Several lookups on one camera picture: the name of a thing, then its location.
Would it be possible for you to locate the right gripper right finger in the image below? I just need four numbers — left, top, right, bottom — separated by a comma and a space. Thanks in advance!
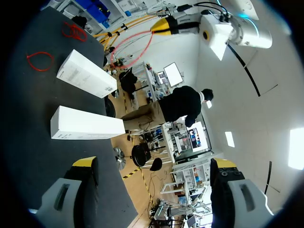
209, 158, 274, 228

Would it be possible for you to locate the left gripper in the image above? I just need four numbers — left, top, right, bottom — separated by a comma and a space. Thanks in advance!
150, 14, 235, 61

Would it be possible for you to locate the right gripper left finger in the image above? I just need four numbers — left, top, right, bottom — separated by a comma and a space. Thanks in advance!
35, 156, 99, 228

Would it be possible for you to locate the red tape strip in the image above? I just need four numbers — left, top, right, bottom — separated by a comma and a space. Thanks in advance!
26, 51, 55, 72
62, 21, 88, 43

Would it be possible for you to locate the white block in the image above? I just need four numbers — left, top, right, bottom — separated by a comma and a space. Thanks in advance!
56, 49, 118, 99
50, 105, 126, 140

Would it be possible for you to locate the person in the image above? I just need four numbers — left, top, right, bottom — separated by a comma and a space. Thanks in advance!
121, 85, 214, 131

